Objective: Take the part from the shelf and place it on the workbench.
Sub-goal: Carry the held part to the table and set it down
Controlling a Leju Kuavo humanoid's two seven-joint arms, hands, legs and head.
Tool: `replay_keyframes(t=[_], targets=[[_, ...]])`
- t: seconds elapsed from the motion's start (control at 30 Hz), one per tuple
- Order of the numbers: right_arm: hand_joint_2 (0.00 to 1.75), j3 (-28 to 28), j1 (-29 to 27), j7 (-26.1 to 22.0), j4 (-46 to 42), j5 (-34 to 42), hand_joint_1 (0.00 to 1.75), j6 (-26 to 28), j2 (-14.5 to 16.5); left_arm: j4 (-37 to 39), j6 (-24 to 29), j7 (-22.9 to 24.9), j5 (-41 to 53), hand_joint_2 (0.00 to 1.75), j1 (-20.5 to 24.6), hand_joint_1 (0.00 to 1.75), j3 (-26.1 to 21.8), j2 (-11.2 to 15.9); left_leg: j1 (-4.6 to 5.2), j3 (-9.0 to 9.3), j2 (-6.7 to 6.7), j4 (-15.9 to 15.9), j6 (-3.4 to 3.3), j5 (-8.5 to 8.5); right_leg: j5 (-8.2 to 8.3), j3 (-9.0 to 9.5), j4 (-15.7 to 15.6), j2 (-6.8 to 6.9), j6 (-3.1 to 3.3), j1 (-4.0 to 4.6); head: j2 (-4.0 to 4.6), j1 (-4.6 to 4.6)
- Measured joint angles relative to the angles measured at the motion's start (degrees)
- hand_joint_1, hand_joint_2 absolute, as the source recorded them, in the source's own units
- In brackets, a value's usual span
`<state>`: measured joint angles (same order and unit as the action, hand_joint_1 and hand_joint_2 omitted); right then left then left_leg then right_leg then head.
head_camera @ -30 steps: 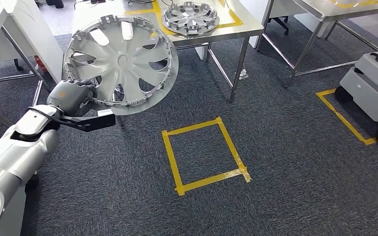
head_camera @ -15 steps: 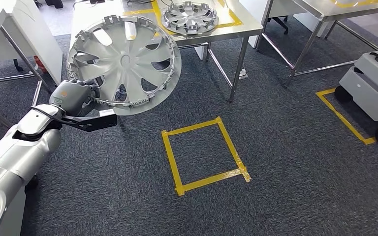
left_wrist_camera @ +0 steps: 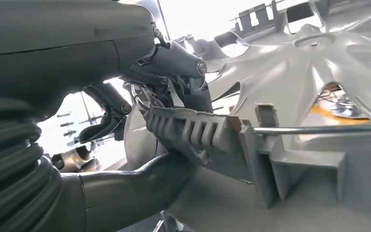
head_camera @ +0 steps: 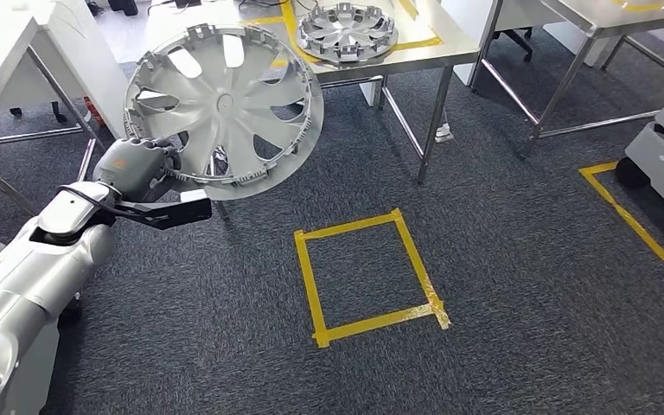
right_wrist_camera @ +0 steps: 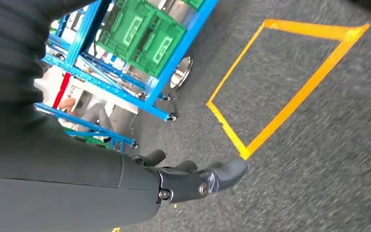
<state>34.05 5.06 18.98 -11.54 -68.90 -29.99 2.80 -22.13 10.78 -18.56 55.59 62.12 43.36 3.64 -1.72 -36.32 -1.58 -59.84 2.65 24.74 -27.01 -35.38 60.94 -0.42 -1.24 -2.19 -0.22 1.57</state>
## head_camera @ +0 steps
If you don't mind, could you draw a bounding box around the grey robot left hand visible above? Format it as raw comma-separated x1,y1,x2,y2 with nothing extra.
92,137,183,202

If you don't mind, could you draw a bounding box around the grey plastic wheel hubcap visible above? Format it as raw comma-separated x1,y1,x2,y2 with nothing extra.
123,22,326,201
296,3,399,64

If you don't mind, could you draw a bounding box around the steel top workbench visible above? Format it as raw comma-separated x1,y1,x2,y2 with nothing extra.
143,0,482,186

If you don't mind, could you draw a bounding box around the red fire extinguisher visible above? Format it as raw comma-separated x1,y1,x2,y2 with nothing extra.
83,96,107,128

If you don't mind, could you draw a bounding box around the white desk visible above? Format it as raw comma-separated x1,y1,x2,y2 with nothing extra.
0,0,131,142

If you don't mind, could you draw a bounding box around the large yellow tape outline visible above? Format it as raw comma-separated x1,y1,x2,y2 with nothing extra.
278,0,444,65

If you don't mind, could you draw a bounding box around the black chair base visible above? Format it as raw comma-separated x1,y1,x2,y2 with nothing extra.
493,29,534,63

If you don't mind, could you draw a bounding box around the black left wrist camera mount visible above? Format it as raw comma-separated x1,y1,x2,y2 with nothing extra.
115,188,214,232

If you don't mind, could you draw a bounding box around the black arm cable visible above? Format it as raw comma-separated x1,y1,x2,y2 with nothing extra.
60,184,132,218

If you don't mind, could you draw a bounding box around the steel frame table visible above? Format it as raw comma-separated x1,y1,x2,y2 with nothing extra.
469,0,664,160

